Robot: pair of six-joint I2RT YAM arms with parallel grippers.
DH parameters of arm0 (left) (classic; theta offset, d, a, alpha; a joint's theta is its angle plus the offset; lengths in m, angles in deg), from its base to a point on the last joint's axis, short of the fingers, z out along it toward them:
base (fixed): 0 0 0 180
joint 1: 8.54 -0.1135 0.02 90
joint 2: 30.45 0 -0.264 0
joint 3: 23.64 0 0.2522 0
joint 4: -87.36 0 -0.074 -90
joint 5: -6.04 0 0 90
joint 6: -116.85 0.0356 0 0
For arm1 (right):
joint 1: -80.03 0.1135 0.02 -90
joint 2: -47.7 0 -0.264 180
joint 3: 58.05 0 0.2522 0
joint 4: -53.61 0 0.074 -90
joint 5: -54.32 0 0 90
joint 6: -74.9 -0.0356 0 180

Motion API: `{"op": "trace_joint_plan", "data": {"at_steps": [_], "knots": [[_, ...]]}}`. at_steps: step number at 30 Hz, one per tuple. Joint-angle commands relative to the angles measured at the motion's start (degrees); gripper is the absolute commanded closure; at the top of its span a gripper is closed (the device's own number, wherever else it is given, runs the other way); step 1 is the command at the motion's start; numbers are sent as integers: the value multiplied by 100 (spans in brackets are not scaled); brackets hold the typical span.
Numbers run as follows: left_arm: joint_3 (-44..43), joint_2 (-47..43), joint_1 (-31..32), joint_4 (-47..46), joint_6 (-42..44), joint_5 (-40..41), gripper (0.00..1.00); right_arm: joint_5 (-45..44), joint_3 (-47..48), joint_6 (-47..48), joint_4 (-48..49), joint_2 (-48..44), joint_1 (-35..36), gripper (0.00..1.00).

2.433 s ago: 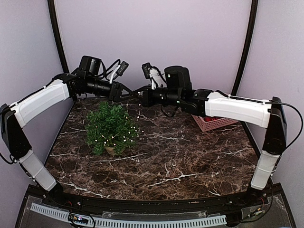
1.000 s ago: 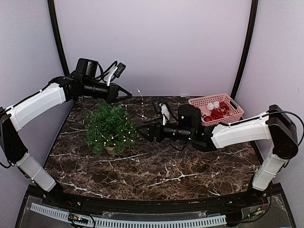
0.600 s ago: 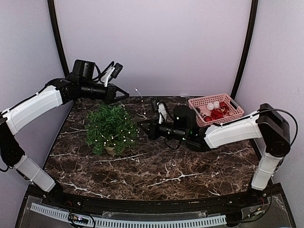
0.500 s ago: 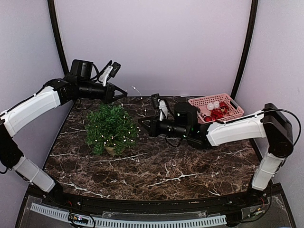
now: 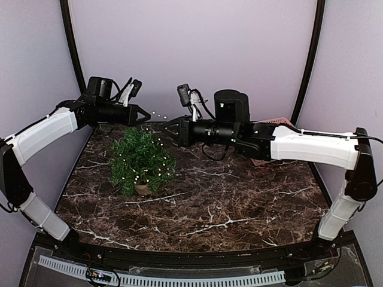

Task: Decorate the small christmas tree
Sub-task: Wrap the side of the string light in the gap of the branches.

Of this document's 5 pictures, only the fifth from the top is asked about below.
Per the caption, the white perforated cable tray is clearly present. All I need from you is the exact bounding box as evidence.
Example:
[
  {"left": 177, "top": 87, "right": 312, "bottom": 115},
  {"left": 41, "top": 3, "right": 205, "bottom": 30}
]
[{"left": 38, "top": 255, "right": 286, "bottom": 287}]

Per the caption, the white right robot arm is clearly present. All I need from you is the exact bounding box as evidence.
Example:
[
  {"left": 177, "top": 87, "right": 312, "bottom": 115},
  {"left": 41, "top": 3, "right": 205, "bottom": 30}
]
[{"left": 160, "top": 87, "right": 380, "bottom": 259}]

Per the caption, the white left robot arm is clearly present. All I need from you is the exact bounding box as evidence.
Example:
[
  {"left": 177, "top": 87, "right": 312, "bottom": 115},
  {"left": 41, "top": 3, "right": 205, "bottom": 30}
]
[{"left": 1, "top": 77, "right": 151, "bottom": 261}]

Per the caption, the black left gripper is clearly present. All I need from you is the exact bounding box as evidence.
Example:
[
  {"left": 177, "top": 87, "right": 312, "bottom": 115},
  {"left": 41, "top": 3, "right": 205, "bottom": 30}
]
[{"left": 97, "top": 102, "right": 151, "bottom": 127}]

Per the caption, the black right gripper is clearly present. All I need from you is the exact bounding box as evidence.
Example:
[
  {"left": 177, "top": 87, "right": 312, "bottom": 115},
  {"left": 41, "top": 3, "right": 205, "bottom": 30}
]
[{"left": 159, "top": 114, "right": 239, "bottom": 146}]

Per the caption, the pink plastic basket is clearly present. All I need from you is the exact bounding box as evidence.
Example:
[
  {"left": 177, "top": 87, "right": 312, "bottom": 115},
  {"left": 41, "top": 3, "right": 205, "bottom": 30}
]
[{"left": 250, "top": 117, "right": 300, "bottom": 166}]

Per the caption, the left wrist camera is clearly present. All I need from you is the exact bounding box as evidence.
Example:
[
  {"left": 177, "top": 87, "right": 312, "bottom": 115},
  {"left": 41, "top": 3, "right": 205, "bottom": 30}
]
[{"left": 117, "top": 77, "right": 142, "bottom": 107}]

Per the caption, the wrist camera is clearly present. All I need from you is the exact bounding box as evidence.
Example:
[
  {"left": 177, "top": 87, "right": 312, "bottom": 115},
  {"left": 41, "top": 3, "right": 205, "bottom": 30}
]
[
  {"left": 117, "top": 77, "right": 142, "bottom": 107},
  {"left": 177, "top": 84, "right": 203, "bottom": 122}
]

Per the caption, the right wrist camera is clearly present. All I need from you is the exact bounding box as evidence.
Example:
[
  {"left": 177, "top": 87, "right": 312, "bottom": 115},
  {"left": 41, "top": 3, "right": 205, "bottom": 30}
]
[{"left": 177, "top": 84, "right": 203, "bottom": 122}]

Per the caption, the white fairy light string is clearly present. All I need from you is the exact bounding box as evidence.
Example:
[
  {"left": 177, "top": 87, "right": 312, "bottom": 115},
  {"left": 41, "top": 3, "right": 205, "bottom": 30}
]
[{"left": 117, "top": 109, "right": 177, "bottom": 183}]

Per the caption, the small green christmas tree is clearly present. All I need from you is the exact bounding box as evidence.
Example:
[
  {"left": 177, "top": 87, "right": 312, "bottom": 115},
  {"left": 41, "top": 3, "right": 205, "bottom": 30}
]
[{"left": 109, "top": 128, "right": 175, "bottom": 196}]

